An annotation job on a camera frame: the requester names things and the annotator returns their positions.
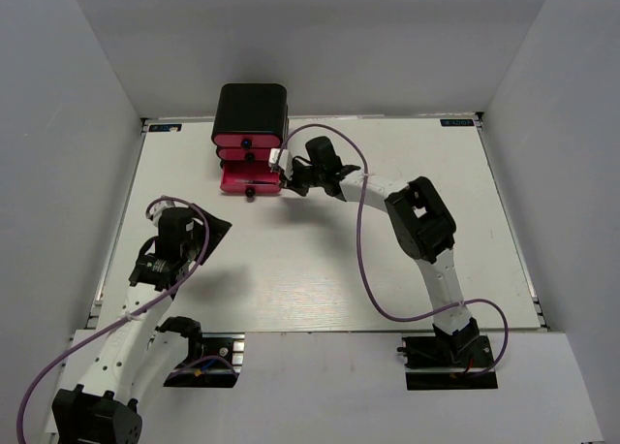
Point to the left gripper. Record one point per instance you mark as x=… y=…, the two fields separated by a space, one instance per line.
x=218 y=230

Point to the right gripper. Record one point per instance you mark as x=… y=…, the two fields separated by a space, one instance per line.
x=294 y=183

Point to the pink bottom drawer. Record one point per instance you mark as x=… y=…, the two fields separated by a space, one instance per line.
x=255 y=170

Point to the pink drawer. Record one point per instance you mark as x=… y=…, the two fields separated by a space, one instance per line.
x=243 y=155
x=246 y=140
x=255 y=170

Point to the pink top drawer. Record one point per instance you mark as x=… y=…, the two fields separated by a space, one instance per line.
x=246 y=140

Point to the red gel pen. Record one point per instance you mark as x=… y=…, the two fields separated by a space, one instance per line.
x=253 y=181

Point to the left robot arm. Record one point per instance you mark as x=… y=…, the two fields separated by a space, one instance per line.
x=147 y=347

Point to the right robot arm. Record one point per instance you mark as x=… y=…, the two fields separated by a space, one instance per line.
x=422 y=224

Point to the black drawer cabinet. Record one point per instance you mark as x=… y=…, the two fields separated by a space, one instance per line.
x=252 y=108

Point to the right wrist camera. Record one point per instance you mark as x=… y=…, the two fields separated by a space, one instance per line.
x=280 y=159

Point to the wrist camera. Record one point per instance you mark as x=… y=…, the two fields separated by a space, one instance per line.
x=154 y=212
x=280 y=159

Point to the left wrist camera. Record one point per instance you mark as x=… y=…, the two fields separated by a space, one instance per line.
x=154 y=212

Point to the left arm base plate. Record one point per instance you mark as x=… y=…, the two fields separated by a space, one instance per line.
x=213 y=361

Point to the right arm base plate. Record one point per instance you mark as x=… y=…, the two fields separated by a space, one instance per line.
x=429 y=368

